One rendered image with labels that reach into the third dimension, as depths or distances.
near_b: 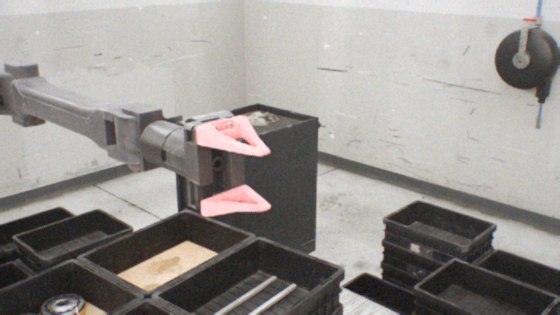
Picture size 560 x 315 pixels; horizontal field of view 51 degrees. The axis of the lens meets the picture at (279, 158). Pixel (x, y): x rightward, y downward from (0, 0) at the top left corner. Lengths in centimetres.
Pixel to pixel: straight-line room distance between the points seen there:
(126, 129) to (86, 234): 202
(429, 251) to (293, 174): 83
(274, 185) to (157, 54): 230
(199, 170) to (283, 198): 231
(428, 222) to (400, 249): 29
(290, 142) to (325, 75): 202
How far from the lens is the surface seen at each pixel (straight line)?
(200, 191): 68
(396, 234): 260
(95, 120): 85
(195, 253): 180
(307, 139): 298
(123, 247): 172
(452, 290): 235
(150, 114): 77
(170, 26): 494
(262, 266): 168
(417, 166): 449
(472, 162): 427
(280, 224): 299
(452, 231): 278
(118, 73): 471
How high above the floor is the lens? 168
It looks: 19 degrees down
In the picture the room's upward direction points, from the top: straight up
